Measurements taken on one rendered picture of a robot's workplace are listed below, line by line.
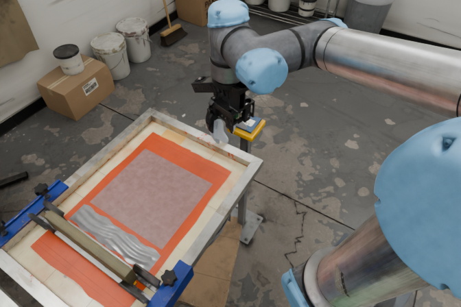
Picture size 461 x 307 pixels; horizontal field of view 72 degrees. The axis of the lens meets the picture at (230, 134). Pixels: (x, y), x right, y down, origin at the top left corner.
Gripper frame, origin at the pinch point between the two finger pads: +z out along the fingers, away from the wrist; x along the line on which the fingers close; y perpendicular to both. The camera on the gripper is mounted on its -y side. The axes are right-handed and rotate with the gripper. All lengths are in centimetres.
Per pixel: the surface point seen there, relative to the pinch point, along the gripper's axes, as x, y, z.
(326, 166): 117, -13, 136
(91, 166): -26, -48, 37
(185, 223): -13.2, -5.9, 40.8
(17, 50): -9, -224, 75
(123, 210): -26, -25, 41
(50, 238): -50, -33, 41
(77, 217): -39, -33, 40
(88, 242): -41, -16, 30
